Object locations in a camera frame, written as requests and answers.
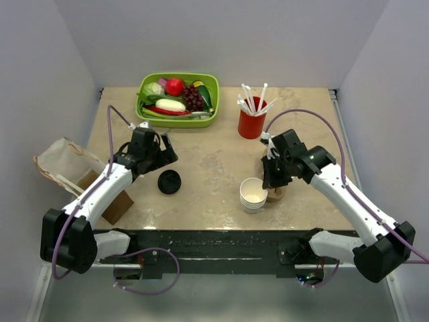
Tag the brown pulp cup carrier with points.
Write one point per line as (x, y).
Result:
(273, 195)

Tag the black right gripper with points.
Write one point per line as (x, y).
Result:
(271, 181)

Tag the stack of white paper cups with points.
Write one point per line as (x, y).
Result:
(252, 195)

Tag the red toy chili pepper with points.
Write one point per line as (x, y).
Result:
(167, 112)

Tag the green toy cucumber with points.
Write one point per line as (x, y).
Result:
(202, 89)

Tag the aluminium frame rail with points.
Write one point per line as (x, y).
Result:
(392, 279)

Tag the white wrapped straw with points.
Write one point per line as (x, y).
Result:
(266, 108)
(249, 97)
(245, 107)
(262, 96)

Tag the purple toy onion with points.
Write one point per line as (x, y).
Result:
(162, 82)

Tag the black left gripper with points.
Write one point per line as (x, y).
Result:
(166, 156)

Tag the green plastic produce bin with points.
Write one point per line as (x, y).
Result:
(199, 119)

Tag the green toy cabbage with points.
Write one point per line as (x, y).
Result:
(153, 89)

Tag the brown paper takeout bag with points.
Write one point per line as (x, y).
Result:
(69, 165)

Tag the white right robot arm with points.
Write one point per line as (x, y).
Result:
(379, 246)

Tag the black coffee cup lid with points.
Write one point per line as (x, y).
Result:
(169, 182)

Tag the red straw holder cup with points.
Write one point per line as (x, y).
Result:
(250, 126)

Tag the purple toy grapes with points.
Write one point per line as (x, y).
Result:
(193, 99)

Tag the red toy apple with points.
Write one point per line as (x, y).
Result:
(174, 87)

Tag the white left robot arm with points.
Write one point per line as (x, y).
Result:
(68, 239)

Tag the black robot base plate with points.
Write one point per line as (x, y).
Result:
(238, 252)

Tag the white toy radish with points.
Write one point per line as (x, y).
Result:
(170, 105)

